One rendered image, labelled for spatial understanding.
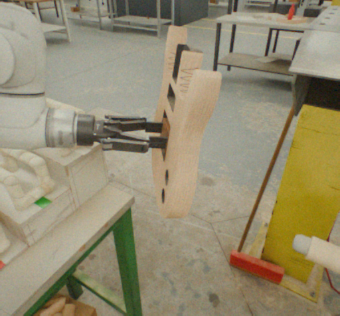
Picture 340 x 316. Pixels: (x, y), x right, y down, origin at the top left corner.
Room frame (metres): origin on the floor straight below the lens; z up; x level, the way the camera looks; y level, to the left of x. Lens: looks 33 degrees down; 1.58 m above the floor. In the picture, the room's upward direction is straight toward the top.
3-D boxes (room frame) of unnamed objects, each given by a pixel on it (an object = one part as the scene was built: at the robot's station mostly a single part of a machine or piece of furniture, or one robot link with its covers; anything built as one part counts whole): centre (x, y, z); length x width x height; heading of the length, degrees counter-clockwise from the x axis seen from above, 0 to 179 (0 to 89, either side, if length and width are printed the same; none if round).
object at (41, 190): (0.57, 0.37, 1.04); 0.11 x 0.03 x 0.03; 149
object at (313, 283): (1.10, -0.72, 0.02); 0.40 x 0.40 x 0.02; 59
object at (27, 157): (0.66, 0.43, 1.12); 0.20 x 0.03 x 0.03; 58
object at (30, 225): (0.62, 0.45, 0.98); 0.27 x 0.16 x 0.09; 59
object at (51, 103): (0.79, 0.34, 1.20); 0.20 x 0.03 x 0.03; 58
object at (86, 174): (0.75, 0.37, 1.02); 0.27 x 0.15 x 0.17; 59
